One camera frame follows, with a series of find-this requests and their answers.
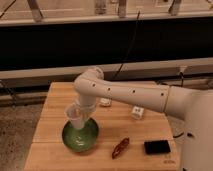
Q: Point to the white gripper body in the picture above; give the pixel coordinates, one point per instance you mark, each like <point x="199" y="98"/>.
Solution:
<point x="86" y="111"/>

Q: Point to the white ceramic cup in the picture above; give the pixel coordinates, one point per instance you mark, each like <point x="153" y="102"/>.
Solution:
<point x="74" y="116"/>

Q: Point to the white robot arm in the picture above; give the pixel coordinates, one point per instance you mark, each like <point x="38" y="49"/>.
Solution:
<point x="193" y="106"/>

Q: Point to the green ceramic bowl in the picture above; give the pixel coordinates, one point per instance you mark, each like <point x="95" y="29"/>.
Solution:
<point x="80" y="140"/>

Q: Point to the small white packet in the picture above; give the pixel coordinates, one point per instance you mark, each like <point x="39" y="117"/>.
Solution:
<point x="105" y="102"/>

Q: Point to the white plastic bottle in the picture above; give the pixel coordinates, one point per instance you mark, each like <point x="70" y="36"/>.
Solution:
<point x="137" y="112"/>

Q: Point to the red chili pepper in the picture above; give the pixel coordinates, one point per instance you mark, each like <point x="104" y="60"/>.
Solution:
<point x="120" y="147"/>

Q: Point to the black rectangular sponge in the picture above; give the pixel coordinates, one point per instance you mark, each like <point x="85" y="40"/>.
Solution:
<point x="157" y="147"/>

